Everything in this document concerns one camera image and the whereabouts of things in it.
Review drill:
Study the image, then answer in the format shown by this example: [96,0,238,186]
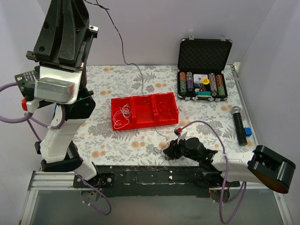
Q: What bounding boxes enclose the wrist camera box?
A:
[34,66,82,105]
[174,127,188,144]

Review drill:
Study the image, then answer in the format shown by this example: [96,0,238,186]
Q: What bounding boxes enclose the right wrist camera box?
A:
[174,127,188,144]

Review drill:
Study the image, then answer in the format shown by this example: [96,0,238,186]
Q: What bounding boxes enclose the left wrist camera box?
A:
[34,66,82,105]

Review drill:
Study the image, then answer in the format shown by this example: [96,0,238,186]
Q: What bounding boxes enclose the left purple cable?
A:
[0,82,112,216]

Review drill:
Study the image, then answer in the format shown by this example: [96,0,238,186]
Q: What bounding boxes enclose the white wire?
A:
[112,103,132,130]

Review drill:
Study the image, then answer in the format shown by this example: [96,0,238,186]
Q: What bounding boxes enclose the black microphone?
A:
[231,106,248,146]

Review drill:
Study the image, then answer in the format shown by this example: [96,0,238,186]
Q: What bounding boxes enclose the small blue block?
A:
[244,127,253,137]

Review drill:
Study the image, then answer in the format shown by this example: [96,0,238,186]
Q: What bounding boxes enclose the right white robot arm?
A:
[163,137,296,194]

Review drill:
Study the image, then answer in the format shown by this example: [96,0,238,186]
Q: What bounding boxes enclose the red three-compartment tray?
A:
[111,92,179,131]

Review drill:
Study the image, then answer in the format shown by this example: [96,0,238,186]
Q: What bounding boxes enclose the black poker chip case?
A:
[177,35,233,101]

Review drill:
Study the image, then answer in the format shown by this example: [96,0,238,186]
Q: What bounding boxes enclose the thin black wire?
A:
[84,0,155,113]

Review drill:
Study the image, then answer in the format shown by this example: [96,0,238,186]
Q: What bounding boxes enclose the red black wires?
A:
[153,126,179,165]

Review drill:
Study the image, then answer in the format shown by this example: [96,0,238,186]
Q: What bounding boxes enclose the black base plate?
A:
[72,165,244,199]

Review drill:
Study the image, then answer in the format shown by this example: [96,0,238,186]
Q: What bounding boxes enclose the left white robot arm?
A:
[15,0,100,188]

